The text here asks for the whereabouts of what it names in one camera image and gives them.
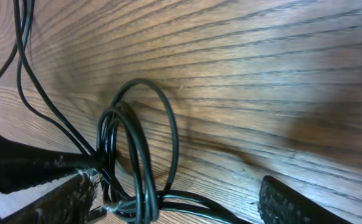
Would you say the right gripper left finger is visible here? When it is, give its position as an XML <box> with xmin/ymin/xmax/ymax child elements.
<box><xmin>1</xmin><ymin>174</ymin><xmax>102</xmax><ymax>224</ymax></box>

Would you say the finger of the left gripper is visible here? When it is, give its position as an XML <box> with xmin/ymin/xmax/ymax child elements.
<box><xmin>0</xmin><ymin>139</ymin><xmax>102</xmax><ymax>194</ymax></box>

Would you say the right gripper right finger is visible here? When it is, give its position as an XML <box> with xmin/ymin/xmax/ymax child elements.
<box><xmin>258</xmin><ymin>175</ymin><xmax>349</xmax><ymax>224</ymax></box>

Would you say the black USB-A cable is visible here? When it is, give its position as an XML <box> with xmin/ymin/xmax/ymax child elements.
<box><xmin>95</xmin><ymin>78</ymin><xmax>250</xmax><ymax>224</ymax></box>

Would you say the black braided cable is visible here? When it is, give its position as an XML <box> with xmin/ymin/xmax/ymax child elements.
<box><xmin>0</xmin><ymin>0</ymin><xmax>98</xmax><ymax>156</ymax></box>

